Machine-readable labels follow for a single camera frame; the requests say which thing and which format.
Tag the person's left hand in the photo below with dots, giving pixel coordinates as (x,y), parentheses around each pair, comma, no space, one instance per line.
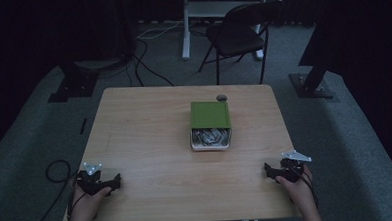
(86,205)

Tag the white desk frame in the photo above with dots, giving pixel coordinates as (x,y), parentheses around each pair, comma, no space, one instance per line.
(186,31)

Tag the black folding chair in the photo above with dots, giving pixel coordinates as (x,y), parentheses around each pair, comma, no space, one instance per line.
(237,38)

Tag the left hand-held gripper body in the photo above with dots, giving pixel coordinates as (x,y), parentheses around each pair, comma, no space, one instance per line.
(88,183)

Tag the small grey round object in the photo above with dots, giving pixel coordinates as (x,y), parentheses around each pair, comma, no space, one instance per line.
(221,97)

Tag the grey round stand base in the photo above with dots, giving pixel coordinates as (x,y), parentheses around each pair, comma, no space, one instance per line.
(97,64)

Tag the black stand with base plate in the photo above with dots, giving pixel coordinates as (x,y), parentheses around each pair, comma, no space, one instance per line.
(74,84)

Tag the small black strip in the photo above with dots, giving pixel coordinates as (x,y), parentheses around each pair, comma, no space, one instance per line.
(83,126)

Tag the pile of silver packets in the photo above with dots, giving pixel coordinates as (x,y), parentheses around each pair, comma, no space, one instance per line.
(211,137)

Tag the green box sleeve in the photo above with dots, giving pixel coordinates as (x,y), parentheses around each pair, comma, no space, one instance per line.
(210,115)

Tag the white box drawer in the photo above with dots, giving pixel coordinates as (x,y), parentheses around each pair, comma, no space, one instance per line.
(195,148)

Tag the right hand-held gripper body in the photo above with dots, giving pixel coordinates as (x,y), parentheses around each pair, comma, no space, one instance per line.
(291,169)

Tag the black slanted stand with base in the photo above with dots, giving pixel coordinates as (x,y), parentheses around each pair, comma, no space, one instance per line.
(311,83)

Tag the person's right hand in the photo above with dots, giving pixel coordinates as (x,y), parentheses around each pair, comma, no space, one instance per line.
(297,191)

